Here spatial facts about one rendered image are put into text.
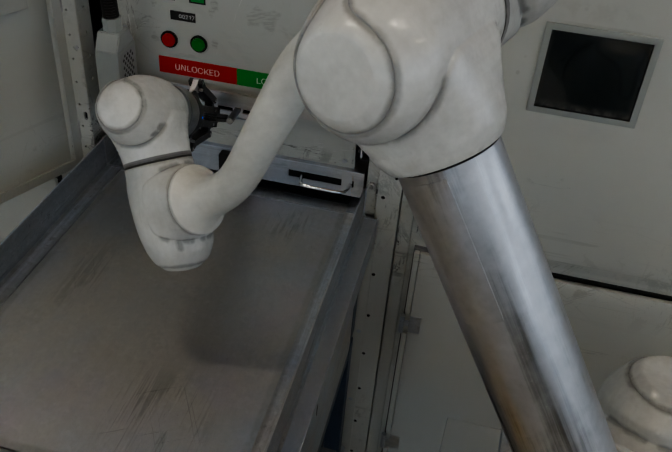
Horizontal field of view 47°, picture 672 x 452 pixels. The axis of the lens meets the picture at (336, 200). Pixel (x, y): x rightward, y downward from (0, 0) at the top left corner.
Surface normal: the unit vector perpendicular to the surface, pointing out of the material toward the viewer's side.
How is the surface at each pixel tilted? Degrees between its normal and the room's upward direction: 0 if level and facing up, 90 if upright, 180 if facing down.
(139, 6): 90
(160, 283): 0
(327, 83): 84
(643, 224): 90
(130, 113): 58
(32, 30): 90
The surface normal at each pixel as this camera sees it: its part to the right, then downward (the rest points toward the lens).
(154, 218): -0.50, 0.19
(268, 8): -0.23, 0.55
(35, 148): 0.79, 0.40
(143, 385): 0.07, -0.81
